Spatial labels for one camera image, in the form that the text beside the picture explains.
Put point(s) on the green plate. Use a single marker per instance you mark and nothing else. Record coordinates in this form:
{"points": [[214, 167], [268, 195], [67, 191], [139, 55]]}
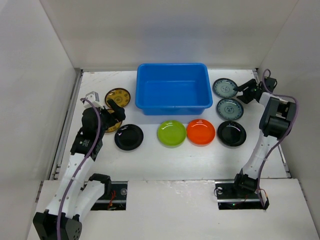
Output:
{"points": [[171, 133]]}

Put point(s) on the orange plate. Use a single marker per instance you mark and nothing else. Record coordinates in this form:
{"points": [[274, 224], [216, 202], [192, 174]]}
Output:
{"points": [[200, 132]]}

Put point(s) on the yellow patterned plate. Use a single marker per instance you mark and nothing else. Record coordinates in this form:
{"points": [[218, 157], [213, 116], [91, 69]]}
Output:
{"points": [[119, 95], [114, 127]]}

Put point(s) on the black plate right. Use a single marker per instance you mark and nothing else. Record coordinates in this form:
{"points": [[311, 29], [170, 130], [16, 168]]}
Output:
{"points": [[231, 133]]}

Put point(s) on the black plate left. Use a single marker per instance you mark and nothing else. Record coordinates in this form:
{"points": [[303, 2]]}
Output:
{"points": [[129, 137]]}

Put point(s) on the metal side rail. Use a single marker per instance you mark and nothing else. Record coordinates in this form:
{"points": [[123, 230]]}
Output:
{"points": [[61, 146]]}

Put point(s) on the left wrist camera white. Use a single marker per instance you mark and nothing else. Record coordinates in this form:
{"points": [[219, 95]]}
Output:
{"points": [[93, 97]]}

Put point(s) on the blue floral plate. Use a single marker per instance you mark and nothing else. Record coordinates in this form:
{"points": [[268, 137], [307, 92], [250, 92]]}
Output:
{"points": [[229, 109], [225, 88]]}

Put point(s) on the yellow patterned plate far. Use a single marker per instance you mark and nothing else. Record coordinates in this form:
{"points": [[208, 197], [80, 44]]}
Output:
{"points": [[119, 95]]}

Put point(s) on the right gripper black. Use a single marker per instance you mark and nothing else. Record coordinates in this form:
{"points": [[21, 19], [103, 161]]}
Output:
{"points": [[250, 90]]}

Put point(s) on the blue plastic bin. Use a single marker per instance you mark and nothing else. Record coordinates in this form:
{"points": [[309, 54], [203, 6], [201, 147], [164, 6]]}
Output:
{"points": [[164, 89]]}

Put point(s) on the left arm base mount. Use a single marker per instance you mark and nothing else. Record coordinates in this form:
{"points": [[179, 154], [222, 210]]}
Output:
{"points": [[115, 200]]}

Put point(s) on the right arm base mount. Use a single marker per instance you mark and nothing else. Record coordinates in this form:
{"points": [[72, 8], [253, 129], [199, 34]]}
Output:
{"points": [[229, 198]]}

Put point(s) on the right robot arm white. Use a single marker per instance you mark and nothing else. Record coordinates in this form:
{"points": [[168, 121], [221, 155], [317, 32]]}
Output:
{"points": [[275, 124]]}

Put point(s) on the black plate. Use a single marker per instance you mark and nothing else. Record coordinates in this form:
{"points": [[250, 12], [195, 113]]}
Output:
{"points": [[129, 137], [231, 133]]}

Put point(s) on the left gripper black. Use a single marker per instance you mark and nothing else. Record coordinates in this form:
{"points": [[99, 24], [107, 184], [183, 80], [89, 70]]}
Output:
{"points": [[118, 112]]}

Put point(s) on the yellow patterned plate near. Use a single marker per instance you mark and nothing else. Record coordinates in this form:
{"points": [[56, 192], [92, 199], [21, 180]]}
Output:
{"points": [[114, 127]]}

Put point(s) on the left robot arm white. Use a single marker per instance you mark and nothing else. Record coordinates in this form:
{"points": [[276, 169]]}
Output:
{"points": [[63, 217]]}

